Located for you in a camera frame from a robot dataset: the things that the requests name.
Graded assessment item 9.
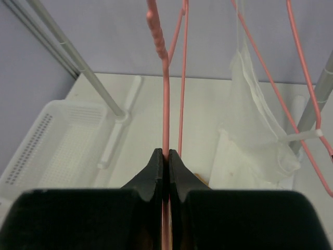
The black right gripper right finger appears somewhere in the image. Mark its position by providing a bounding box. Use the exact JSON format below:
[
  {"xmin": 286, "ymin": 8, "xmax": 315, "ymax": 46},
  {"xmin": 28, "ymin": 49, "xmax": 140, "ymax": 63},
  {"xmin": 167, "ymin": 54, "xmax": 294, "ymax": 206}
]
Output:
[{"xmin": 169, "ymin": 149, "xmax": 210, "ymax": 249}]

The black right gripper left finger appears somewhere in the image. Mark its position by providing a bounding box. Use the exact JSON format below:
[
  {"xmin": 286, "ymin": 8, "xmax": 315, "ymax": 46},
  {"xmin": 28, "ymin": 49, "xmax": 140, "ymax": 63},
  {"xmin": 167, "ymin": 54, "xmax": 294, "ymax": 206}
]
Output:
[{"xmin": 122, "ymin": 148, "xmax": 163, "ymax": 249}]

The pink wire hanger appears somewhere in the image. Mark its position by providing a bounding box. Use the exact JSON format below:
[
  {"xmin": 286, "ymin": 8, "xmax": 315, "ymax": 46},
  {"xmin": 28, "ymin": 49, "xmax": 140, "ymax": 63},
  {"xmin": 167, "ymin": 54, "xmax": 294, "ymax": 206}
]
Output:
[
  {"xmin": 230, "ymin": 0, "xmax": 333, "ymax": 197},
  {"xmin": 145, "ymin": 0, "xmax": 190, "ymax": 250}
]

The tan tank top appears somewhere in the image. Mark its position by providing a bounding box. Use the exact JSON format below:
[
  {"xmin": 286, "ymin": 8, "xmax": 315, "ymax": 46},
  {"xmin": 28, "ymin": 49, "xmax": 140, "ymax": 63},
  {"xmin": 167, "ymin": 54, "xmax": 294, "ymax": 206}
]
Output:
[{"xmin": 195, "ymin": 173, "xmax": 209, "ymax": 189}]

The white tank top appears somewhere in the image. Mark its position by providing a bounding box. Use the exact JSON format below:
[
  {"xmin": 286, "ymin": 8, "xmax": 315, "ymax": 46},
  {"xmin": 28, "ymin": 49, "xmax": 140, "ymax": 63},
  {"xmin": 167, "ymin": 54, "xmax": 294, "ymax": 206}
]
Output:
[{"xmin": 208, "ymin": 39, "xmax": 302, "ymax": 191}]

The white metal clothes rack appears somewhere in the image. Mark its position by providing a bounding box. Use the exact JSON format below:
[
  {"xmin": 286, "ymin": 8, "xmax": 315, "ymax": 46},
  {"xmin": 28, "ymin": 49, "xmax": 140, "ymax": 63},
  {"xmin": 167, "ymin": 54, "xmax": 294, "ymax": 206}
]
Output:
[{"xmin": 28, "ymin": 1, "xmax": 332, "ymax": 170}]

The left aluminium frame post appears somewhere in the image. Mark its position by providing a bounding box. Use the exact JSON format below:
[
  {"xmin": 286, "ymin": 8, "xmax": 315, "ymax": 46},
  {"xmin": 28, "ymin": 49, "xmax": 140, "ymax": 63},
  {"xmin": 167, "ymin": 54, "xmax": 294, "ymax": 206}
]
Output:
[{"xmin": 3, "ymin": 1, "xmax": 80, "ymax": 79}]

